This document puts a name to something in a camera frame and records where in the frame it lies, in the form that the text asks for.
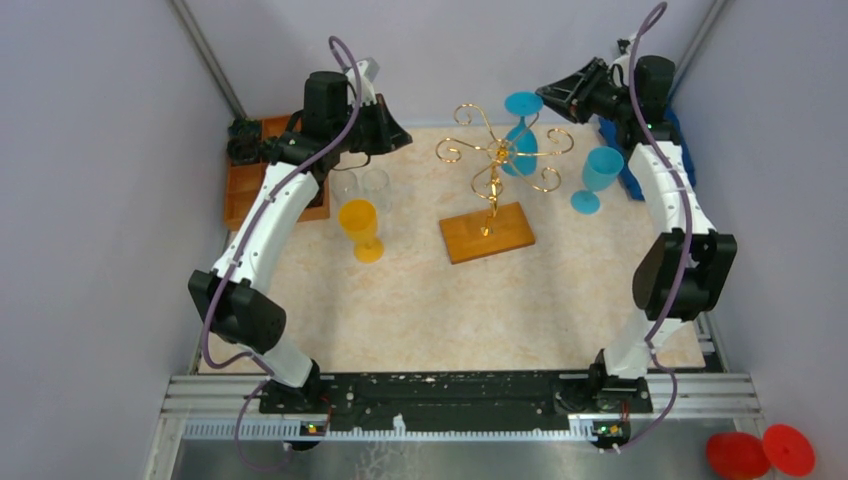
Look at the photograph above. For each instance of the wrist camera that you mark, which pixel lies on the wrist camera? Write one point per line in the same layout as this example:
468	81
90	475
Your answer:
361	78
619	56

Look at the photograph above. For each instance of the gold wire glass rack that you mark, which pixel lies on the gold wire glass rack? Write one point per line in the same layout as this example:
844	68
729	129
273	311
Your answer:
498	228

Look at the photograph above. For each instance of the blue plastic wine glass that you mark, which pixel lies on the blue plastic wine glass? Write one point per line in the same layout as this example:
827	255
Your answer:
600	170

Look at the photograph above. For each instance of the orange compartment tray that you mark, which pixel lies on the orange compartment tray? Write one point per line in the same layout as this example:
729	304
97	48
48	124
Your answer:
244	182

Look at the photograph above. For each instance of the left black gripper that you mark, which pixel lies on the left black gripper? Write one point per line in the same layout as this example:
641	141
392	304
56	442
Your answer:
385	124

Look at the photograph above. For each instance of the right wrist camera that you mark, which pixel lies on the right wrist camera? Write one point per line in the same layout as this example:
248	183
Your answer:
619	56

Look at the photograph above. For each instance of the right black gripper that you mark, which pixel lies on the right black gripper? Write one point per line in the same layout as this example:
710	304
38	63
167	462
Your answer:
578	89

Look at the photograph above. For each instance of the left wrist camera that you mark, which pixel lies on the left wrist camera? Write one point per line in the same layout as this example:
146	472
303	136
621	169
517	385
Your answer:
361	78

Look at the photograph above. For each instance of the yellow plastic wine glass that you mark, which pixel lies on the yellow plastic wine glass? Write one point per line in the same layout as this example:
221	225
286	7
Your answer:
359	221

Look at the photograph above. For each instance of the black parts in tray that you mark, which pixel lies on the black parts in tray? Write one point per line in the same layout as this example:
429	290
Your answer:
246	145

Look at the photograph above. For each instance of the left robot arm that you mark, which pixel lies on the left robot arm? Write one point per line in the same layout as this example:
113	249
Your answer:
341	113

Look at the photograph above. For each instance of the red plastic wine glass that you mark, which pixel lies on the red plastic wine glass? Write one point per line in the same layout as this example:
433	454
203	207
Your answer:
739	455

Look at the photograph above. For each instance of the clear ribbed wine glass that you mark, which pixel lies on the clear ribbed wine glass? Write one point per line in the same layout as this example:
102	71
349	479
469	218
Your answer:
345	187

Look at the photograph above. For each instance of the blue cloth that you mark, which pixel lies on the blue cloth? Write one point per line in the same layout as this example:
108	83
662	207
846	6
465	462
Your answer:
668	129

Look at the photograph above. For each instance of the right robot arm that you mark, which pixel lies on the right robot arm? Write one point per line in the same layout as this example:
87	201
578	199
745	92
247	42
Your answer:
685	269

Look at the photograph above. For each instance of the black mounting base rail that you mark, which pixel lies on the black mounting base rail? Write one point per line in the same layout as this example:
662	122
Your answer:
457	401

